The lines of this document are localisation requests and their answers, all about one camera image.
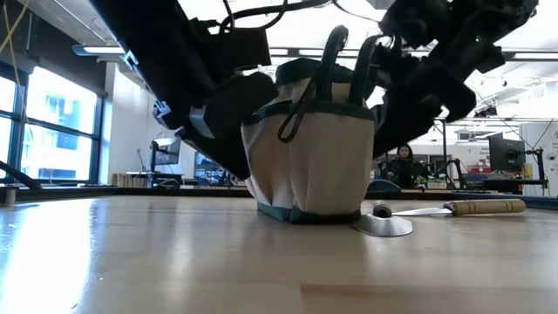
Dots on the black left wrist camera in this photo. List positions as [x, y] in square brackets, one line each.
[248, 48]

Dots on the beige green canvas gardening bag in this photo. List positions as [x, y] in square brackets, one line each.
[314, 165]

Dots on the black background robot arm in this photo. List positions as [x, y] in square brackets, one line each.
[457, 168]

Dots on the long ceiling light strip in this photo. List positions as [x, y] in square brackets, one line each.
[102, 50]
[536, 56]

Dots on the wooden crate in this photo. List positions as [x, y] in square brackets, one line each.
[126, 180]

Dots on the seated person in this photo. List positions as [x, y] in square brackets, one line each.
[405, 172]

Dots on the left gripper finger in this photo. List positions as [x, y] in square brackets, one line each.
[231, 152]

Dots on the small black ceiling device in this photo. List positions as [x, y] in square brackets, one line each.
[486, 112]

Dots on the small grey post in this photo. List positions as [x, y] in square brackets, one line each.
[9, 196]

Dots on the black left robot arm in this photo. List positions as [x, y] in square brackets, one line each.
[152, 52]

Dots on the dark chair back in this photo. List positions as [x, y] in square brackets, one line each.
[385, 187]

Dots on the black metal rig frame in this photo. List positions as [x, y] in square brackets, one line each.
[444, 144]

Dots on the grey computer monitor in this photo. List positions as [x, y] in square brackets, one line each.
[168, 150]

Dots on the white cabinet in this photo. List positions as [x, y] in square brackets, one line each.
[545, 144]

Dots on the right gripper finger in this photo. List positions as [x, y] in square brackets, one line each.
[392, 65]
[405, 122]

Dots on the black computer monitor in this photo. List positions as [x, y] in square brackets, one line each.
[505, 154]

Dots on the blue framed window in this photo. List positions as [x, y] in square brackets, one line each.
[56, 109]

